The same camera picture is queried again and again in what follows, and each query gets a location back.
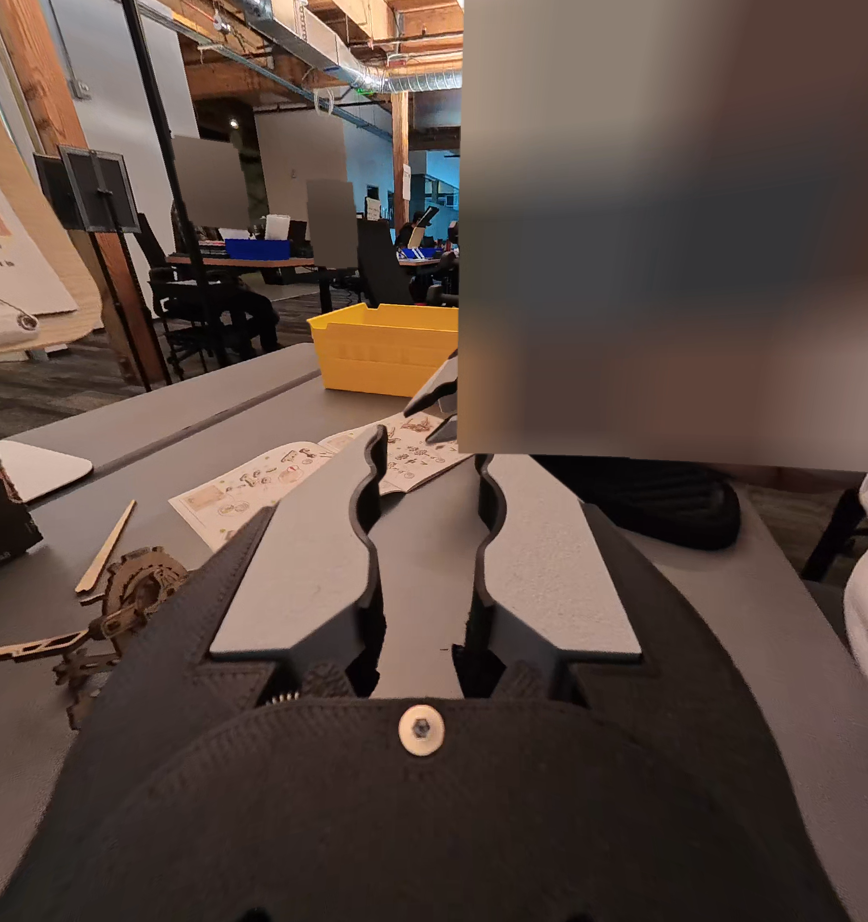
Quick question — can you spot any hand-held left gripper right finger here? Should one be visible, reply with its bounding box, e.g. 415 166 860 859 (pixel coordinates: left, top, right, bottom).
470 454 644 694

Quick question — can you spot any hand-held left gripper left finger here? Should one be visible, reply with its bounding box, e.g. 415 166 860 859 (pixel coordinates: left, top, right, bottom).
209 424 390 677

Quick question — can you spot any illustrated instruction booklet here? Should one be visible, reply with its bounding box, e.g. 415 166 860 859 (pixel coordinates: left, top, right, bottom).
169 411 472 553

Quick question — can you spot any wooden mechanical model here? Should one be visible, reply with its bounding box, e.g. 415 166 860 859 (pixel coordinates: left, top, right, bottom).
0 546 190 730

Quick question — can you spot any yellow plastic bin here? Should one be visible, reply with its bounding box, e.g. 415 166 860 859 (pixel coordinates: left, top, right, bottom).
306 303 461 399

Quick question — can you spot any black office chair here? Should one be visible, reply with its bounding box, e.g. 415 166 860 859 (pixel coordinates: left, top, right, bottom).
135 212 280 379
356 218 415 308

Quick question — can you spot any thin wooden stick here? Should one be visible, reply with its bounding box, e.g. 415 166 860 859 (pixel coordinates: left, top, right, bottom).
74 499 138 596

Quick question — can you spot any wooden office desk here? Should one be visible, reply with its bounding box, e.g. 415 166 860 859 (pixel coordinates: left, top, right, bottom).
166 252 366 312

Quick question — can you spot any blue plastic bin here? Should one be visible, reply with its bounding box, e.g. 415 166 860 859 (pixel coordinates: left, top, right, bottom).
224 238 293 262

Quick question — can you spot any white stand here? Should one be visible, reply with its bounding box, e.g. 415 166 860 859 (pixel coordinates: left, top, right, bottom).
0 353 94 504

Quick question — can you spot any black light stand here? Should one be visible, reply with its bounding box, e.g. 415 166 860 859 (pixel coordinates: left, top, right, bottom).
33 0 228 393

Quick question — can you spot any instruction poster board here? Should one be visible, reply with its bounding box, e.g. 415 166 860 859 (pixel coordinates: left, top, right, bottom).
0 72 106 360

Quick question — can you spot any wooden column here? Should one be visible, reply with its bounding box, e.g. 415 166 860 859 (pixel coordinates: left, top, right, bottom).
0 0 170 386

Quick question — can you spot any silver ventilation duct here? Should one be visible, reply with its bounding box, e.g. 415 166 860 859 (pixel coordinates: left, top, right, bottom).
247 0 464 96

